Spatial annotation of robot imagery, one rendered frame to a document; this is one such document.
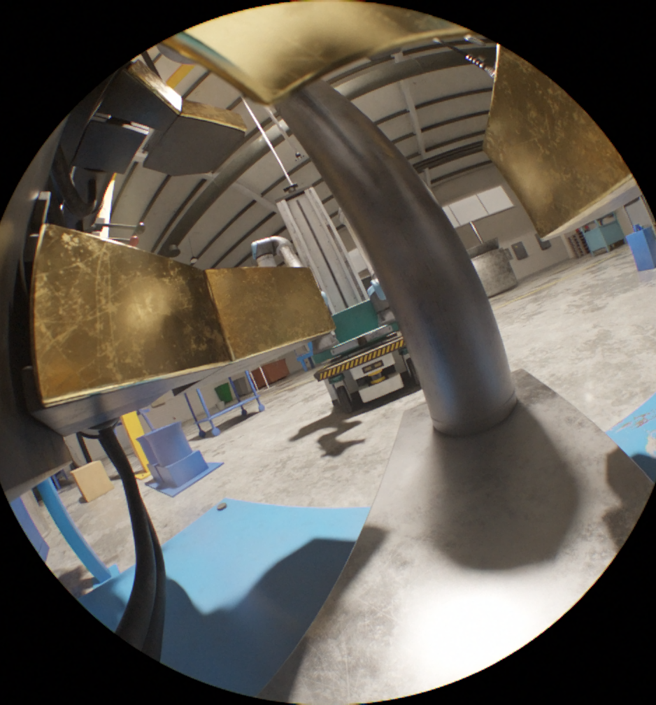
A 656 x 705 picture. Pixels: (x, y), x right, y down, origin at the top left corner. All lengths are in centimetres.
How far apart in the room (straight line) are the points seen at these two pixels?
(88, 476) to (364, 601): 252
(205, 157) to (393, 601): 78
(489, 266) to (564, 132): 794
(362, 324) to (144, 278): 150
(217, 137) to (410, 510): 76
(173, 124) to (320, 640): 76
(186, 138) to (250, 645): 81
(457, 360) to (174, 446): 149
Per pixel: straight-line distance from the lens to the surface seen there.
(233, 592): 45
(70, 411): 15
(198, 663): 41
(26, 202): 16
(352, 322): 160
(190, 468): 159
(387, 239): 46
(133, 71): 51
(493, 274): 808
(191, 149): 58
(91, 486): 265
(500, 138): 24
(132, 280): 17
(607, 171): 17
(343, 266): 172
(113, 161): 58
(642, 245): 287
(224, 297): 22
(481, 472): 40
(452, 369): 44
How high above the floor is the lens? 41
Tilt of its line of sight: level
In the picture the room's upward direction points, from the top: 23 degrees counter-clockwise
